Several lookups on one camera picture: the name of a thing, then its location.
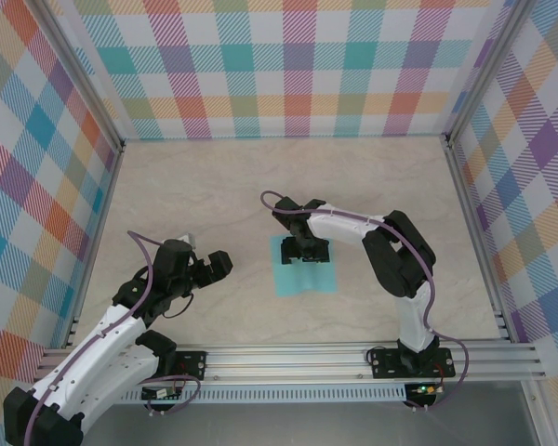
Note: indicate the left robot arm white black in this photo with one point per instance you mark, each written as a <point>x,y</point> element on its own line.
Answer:
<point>97,344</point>

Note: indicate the aluminium side rail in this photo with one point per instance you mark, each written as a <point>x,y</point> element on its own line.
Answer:
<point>476,232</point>
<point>95,241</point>

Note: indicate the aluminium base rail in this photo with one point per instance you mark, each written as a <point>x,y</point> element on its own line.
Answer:
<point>283,362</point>

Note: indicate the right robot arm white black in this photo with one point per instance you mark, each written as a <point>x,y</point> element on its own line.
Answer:
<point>339,227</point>

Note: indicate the teal paper sheet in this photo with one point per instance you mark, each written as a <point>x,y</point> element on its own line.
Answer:
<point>307,279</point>

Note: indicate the aluminium frame post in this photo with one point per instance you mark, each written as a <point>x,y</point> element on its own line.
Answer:
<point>488,69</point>
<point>81,79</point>

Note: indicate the small circuit board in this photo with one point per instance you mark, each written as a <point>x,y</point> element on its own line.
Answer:
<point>425,389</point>
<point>160,394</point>

